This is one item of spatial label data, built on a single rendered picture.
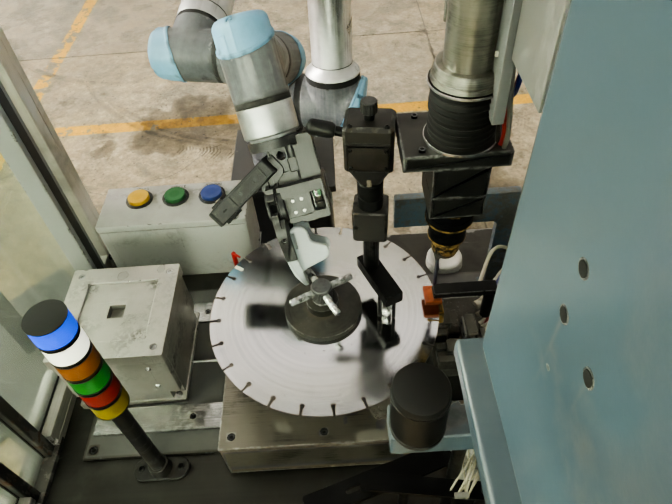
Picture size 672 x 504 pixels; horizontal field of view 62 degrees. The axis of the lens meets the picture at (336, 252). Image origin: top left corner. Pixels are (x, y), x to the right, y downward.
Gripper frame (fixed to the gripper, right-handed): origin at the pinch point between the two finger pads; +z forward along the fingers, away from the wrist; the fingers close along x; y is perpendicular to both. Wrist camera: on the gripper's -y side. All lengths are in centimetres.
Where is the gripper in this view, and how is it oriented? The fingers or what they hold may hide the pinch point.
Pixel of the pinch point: (300, 277)
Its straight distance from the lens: 80.0
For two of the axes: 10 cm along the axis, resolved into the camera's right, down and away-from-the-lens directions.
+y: 9.7, -2.3, -1.1
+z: 2.6, 9.2, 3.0
